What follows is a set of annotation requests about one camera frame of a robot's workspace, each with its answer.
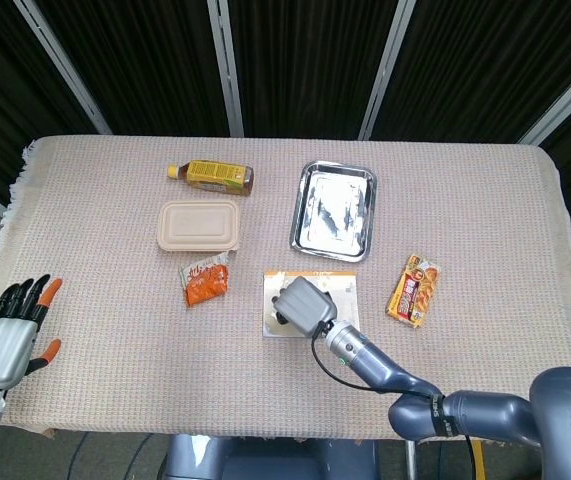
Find yellow-label tea bottle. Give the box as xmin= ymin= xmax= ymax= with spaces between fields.
xmin=166 ymin=159 xmax=255 ymax=198

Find beige woven tablecloth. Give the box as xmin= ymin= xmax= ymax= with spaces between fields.
xmin=0 ymin=134 xmax=571 ymax=449

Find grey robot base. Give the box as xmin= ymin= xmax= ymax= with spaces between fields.
xmin=157 ymin=433 xmax=381 ymax=480

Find beige lidded food container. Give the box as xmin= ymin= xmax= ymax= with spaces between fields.
xmin=157 ymin=199 xmax=242 ymax=253

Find yellow snack bar package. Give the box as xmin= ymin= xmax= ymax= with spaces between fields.
xmin=386 ymin=253 xmax=442 ymax=329

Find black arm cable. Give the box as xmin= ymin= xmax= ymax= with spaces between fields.
xmin=309 ymin=322 xmax=484 ymax=480

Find orange snack packet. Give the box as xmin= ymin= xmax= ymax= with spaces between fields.
xmin=179 ymin=251 xmax=231 ymax=307

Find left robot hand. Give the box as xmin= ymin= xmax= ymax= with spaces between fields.
xmin=0 ymin=274 xmax=63 ymax=391

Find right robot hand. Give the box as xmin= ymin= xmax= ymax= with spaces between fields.
xmin=270 ymin=276 xmax=339 ymax=337

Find silver metal tray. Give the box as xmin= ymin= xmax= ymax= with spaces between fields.
xmin=290 ymin=160 xmax=379 ymax=264

